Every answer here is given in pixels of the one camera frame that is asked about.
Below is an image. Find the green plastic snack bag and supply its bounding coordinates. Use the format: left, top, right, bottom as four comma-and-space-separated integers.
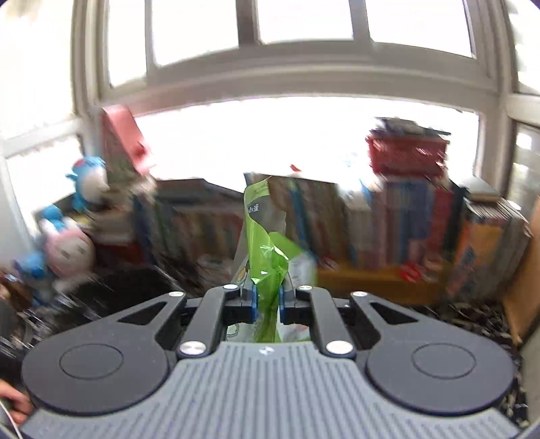
226, 174, 318, 343

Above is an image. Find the yellow wooden book stand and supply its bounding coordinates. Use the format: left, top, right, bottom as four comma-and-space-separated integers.
317, 262, 451, 306

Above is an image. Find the black lined trash bin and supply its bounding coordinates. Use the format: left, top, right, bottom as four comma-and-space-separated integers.
61, 265, 180, 321

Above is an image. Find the pink bunny plush toy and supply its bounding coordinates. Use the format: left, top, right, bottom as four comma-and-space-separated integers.
44, 229, 95, 278

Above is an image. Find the red plastic basket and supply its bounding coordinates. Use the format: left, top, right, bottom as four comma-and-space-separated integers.
366, 130, 449, 177

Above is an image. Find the red triangular box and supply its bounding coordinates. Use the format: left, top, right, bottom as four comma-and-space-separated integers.
100, 105, 152, 185

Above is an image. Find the blue white plush toy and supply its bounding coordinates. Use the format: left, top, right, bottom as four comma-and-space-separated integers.
66, 156, 109, 213

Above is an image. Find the blue Stitch plush toy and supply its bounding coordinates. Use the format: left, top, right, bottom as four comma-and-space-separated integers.
13, 252, 55, 304

